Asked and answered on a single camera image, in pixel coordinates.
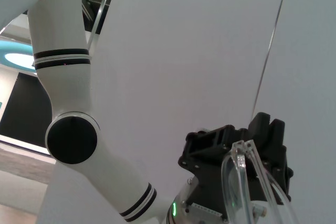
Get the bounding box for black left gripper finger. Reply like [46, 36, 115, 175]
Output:
[248, 112, 271, 144]
[265, 118, 286, 148]

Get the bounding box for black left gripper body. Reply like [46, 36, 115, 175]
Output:
[178, 124, 294, 221]

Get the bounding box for clear white glasses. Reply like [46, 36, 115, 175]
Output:
[220, 140, 301, 224]

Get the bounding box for clear acrylic post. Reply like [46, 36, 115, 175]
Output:
[86, 0, 117, 49]

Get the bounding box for turquoise ring ceiling light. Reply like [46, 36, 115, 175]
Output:
[0, 37, 36, 73]

